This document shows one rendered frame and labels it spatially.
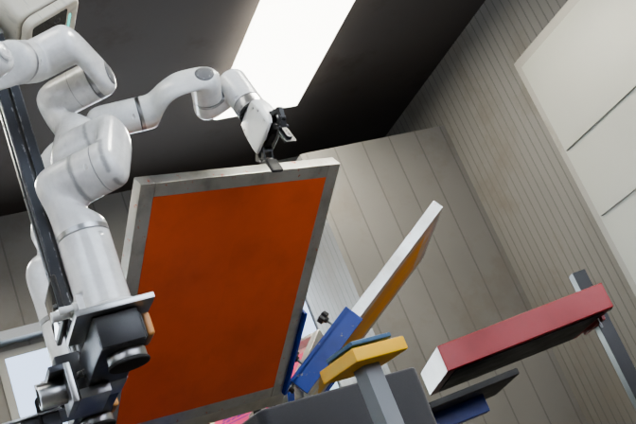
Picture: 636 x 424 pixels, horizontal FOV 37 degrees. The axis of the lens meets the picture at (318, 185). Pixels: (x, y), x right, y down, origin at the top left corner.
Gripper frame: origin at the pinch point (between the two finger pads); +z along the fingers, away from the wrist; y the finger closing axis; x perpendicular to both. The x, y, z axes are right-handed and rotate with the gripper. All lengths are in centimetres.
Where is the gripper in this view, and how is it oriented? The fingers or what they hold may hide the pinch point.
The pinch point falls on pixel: (282, 153)
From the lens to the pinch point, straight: 223.6
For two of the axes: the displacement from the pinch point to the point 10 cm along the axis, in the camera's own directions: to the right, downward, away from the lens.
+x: 8.0, -1.0, 5.9
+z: 4.9, 6.8, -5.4
